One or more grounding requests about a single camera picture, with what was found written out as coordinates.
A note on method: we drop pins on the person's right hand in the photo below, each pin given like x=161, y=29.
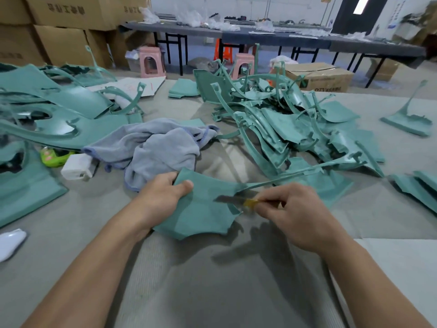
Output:
x=304, y=216

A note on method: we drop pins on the person's left hand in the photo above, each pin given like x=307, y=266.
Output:
x=158, y=200

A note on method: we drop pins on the single green plastic part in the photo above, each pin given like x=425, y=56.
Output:
x=198, y=211

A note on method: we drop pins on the grey-blue wiping cloth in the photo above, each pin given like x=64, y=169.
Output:
x=157, y=150

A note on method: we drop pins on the pile of green plastic parts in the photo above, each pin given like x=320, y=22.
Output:
x=61, y=119

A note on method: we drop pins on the brown cardboard box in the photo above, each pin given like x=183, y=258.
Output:
x=314, y=77

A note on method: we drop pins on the stack of brown cardboard boxes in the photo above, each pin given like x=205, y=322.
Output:
x=61, y=24

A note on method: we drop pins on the person's right forearm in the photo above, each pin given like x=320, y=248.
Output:
x=379, y=287

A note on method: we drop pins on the person's left forearm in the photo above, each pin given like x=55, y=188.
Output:
x=89, y=276

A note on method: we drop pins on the white power adapter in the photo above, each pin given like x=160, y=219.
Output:
x=77, y=167

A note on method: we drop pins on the green and yellow gadget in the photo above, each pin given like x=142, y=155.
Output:
x=53, y=157

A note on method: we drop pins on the white paper sheet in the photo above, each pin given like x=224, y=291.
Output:
x=126, y=86

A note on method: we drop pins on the white foam sheet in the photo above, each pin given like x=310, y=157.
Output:
x=403, y=283

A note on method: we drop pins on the pink plastic stool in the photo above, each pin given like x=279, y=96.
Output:
x=243, y=66
x=151, y=63

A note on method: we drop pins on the white oval plastic piece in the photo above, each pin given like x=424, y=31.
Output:
x=10, y=244

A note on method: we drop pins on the orange object under table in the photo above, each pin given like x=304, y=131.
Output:
x=222, y=51

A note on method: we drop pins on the long grey work table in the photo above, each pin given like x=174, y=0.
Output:
x=273, y=37

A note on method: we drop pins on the heap of clear plastic bags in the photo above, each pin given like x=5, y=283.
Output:
x=188, y=18

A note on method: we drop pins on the dark door with window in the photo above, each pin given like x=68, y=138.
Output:
x=355, y=13

